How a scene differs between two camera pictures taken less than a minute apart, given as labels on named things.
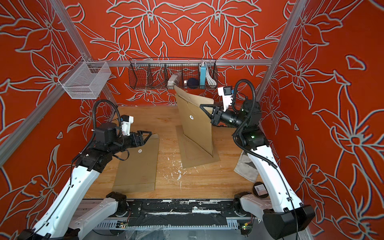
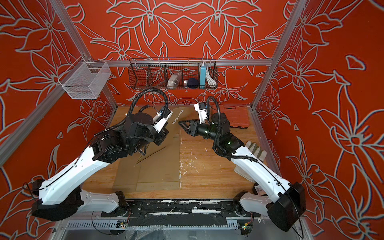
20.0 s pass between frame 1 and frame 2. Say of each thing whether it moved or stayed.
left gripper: moved
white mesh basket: stayed
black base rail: stayed
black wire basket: stayed
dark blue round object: stayed
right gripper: moved
